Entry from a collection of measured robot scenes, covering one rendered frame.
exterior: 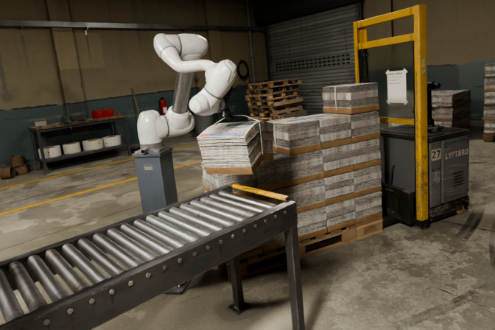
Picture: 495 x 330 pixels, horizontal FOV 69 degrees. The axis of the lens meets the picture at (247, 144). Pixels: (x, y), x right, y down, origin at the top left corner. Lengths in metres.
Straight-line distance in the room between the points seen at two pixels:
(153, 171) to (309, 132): 1.17
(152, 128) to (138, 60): 7.05
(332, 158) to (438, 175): 1.05
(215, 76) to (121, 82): 7.61
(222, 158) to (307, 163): 1.01
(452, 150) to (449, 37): 5.56
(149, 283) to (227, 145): 0.81
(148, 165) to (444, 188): 2.54
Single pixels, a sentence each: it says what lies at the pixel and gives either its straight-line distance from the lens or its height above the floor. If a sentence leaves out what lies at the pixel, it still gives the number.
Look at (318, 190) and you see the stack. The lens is 2.89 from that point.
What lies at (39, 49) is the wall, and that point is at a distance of 8.79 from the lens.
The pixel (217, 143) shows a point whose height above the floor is 1.10.
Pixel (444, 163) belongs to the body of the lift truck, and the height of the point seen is 0.54.
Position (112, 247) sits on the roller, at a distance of 1.64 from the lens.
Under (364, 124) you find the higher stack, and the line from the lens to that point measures 3.08.
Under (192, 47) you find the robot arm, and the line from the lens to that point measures 2.20.
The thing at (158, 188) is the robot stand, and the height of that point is 0.76.
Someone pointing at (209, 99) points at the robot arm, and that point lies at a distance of 1.71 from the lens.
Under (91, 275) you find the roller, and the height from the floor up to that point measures 0.79.
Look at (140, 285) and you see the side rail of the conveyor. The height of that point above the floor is 0.75.
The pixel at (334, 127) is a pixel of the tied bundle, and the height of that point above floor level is 0.98.
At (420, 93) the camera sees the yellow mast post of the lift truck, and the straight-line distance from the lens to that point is 3.22.
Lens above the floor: 1.42
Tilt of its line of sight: 10 degrees down
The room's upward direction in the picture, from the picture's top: 6 degrees counter-clockwise
